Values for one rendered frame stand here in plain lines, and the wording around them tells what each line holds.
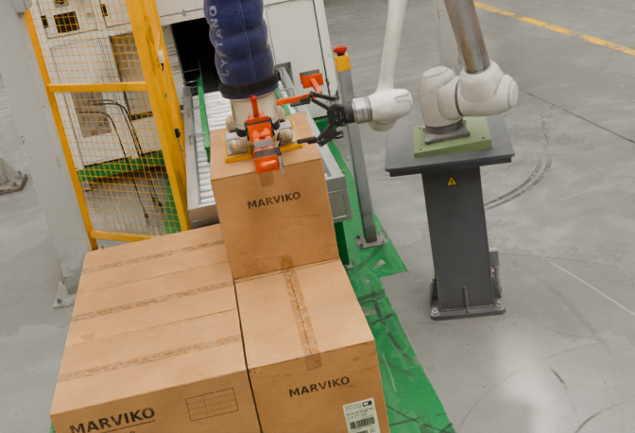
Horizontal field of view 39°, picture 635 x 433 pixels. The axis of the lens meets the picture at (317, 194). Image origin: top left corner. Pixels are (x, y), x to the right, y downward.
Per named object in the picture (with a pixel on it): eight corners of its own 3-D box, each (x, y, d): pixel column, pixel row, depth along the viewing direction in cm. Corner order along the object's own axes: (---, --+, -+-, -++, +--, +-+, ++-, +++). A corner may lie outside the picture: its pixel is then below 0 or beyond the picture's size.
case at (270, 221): (230, 217, 382) (210, 130, 368) (321, 199, 384) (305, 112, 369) (232, 280, 327) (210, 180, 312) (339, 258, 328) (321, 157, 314)
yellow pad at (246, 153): (222, 137, 357) (219, 125, 355) (247, 131, 357) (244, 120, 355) (225, 164, 325) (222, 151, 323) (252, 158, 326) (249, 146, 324)
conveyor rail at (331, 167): (282, 95, 612) (276, 68, 606) (288, 93, 613) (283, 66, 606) (340, 217, 398) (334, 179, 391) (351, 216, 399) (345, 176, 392)
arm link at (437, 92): (433, 112, 374) (423, 63, 365) (473, 112, 364) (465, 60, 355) (418, 128, 361) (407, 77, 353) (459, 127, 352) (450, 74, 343)
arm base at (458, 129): (465, 117, 376) (463, 105, 374) (470, 136, 356) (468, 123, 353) (422, 126, 379) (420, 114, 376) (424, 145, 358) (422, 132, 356)
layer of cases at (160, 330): (110, 334, 390) (85, 251, 375) (331, 284, 398) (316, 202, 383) (84, 520, 279) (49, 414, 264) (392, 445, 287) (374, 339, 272)
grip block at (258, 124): (247, 136, 318) (243, 120, 316) (273, 130, 319) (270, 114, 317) (248, 143, 311) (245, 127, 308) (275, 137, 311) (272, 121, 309)
